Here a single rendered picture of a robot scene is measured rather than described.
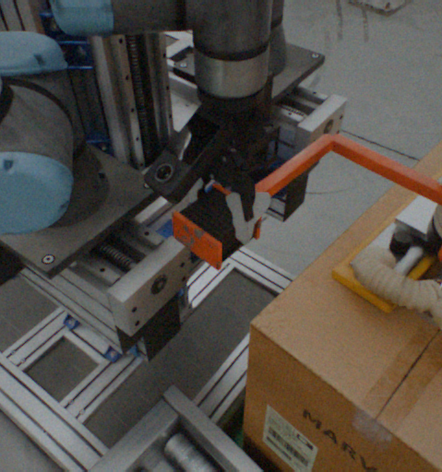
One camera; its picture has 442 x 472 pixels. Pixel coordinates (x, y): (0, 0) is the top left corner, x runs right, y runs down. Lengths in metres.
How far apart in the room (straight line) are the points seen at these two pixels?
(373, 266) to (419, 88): 2.50
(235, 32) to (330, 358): 0.44
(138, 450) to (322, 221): 1.43
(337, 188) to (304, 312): 1.67
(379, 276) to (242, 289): 1.02
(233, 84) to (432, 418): 0.47
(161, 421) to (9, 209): 0.61
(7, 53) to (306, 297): 0.50
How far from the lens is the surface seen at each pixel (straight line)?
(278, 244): 2.10
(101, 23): 0.49
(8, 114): 0.55
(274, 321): 0.74
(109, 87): 0.90
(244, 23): 0.49
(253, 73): 0.52
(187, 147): 0.55
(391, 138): 2.75
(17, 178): 0.53
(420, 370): 0.75
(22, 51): 0.67
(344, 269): 0.79
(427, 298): 0.70
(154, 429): 1.05
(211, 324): 1.61
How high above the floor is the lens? 1.57
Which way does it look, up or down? 47 degrees down
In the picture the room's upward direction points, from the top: straight up
